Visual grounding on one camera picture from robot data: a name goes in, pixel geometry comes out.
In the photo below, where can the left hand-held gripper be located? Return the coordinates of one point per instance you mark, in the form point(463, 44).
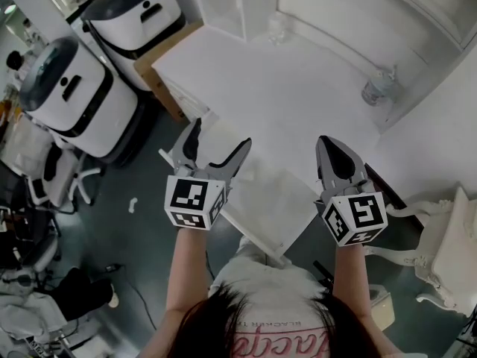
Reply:
point(186, 200)

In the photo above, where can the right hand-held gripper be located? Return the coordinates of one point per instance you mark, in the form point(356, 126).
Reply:
point(365, 215)

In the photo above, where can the white drawer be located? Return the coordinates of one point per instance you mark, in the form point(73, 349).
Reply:
point(268, 196)

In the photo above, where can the person's right forearm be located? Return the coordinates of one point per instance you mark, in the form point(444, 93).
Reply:
point(350, 274)

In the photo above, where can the person's left forearm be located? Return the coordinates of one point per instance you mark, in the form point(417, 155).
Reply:
point(186, 267)

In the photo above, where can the white desk with hutch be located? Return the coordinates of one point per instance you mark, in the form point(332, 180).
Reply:
point(279, 95)

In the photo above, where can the patterned glass jar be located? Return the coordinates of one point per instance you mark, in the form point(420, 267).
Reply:
point(378, 88)

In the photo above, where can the brown cardboard box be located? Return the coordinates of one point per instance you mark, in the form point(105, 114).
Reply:
point(160, 73)

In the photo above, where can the crumpled white paper scrap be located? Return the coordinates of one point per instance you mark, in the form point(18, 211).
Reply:
point(132, 205)

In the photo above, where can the black belt device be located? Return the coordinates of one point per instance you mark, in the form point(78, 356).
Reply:
point(323, 272)

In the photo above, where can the large white service robot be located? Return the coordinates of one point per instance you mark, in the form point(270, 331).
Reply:
point(126, 24)
point(85, 106)

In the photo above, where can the person's white printed shirt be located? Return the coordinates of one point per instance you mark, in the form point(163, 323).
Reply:
point(268, 285)

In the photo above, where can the cream ornate dressing table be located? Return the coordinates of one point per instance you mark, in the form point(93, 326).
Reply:
point(451, 244)

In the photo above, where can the cream ornate stool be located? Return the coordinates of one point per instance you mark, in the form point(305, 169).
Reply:
point(384, 308)

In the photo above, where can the white office chair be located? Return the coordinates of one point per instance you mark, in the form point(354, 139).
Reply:
point(59, 177)

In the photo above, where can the black mesh office chair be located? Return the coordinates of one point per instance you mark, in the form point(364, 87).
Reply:
point(18, 218)

